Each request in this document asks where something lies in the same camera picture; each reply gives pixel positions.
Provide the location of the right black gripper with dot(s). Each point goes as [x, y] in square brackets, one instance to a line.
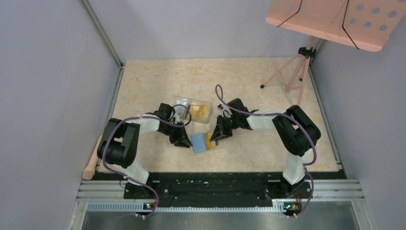
[220, 127]

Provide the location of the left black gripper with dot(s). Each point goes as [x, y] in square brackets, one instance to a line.
[182, 133]

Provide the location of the yellow credit card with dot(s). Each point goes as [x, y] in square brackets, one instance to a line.
[209, 144]

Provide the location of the clear plastic card box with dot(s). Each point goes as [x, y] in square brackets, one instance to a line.
[199, 111]

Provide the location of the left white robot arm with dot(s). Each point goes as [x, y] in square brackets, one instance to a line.
[118, 145]

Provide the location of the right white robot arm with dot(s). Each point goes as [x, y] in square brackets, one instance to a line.
[297, 131]

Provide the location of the grey credit card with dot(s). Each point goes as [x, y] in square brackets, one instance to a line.
[181, 109]

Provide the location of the pink music stand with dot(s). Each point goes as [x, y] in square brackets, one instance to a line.
[362, 24]

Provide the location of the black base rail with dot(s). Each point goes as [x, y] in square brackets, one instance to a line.
[218, 189]

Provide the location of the wooden mallet handle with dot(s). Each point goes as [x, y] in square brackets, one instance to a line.
[90, 169]

